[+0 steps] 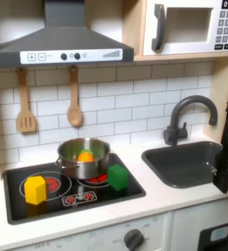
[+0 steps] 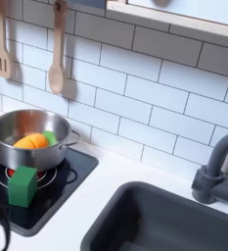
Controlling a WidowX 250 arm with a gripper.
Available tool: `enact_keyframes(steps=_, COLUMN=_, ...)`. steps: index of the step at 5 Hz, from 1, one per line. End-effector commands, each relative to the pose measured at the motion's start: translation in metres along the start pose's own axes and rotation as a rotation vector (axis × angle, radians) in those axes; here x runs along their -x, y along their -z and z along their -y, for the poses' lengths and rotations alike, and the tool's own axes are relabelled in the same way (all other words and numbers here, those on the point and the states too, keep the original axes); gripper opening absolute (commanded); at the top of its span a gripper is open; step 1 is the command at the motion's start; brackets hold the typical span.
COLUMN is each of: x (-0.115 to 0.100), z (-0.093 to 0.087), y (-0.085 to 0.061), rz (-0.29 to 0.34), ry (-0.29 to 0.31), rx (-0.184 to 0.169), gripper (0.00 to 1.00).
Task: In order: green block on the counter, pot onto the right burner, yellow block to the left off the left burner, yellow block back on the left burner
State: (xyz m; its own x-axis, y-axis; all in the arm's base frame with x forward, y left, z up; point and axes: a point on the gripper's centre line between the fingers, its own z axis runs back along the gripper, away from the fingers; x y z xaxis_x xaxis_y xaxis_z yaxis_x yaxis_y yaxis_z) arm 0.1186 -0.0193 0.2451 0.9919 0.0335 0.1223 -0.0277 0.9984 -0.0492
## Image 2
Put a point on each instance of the steel pot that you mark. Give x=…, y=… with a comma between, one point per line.
x=30, y=158

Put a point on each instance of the green block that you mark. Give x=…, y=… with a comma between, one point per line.
x=21, y=189

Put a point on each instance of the wooden spoon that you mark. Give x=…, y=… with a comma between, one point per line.
x=56, y=78

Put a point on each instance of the black stove top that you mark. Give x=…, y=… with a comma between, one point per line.
x=63, y=183

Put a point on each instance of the orange toy carrot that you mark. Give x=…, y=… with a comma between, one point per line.
x=32, y=142

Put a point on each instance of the dark grey sink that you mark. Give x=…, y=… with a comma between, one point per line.
x=158, y=222

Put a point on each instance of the dark grey tap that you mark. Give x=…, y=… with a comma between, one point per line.
x=210, y=183

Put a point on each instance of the grey extractor hood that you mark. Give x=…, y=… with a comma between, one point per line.
x=86, y=3

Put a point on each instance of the wooden slotted spatula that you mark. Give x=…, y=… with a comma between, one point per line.
x=0, y=32

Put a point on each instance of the wooden kitchen frame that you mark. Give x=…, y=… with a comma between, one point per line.
x=171, y=21

